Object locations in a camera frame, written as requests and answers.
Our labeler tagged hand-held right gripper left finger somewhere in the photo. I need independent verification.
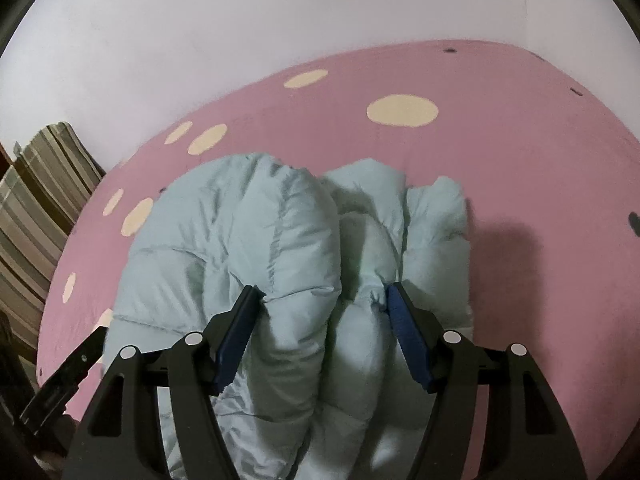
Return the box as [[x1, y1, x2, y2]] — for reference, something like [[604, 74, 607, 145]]
[[62, 285, 267, 480]]

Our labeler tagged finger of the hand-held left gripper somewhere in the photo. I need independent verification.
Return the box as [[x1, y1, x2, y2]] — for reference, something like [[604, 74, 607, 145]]
[[19, 326, 109, 435]]

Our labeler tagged striped brown cloth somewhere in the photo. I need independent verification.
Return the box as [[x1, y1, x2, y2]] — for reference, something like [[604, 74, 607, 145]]
[[0, 121, 107, 358]]

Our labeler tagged light blue puffer jacket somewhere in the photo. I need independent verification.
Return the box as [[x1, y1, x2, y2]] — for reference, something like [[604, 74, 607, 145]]
[[102, 152, 475, 480]]

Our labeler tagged pink dotted bed sheet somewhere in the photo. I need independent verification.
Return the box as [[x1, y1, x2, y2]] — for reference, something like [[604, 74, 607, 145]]
[[35, 37, 640, 480]]

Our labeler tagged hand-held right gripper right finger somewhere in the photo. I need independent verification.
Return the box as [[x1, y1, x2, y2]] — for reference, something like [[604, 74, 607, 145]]
[[386, 281, 587, 480]]

